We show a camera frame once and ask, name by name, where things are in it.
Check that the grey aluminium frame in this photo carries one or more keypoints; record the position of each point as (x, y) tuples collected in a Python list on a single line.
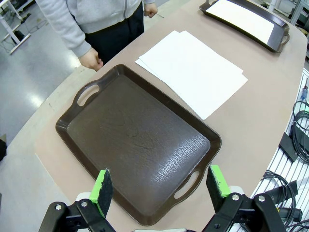
[(298, 9)]

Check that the brown plastic serving tray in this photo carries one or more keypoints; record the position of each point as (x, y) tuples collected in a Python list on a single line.
[(135, 135), (277, 31)]

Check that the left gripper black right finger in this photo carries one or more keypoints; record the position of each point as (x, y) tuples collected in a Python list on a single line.
[(216, 186)]

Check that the person's right forearm grey sleeve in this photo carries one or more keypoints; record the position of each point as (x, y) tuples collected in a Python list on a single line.
[(70, 31)]

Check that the person's left forearm grey sleeve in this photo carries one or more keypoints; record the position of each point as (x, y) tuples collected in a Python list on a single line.
[(148, 2)]

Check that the person's left hand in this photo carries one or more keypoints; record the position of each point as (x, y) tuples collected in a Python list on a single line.
[(150, 10)]

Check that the person in grey hoodie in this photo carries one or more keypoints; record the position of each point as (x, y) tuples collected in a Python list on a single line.
[(108, 14)]

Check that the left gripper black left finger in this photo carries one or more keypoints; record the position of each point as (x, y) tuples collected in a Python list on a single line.
[(101, 191)]

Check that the black metal bracket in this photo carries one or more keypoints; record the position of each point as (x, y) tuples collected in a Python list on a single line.
[(288, 147)]

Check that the person's right hand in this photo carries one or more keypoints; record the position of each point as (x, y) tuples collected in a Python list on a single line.
[(91, 60)]

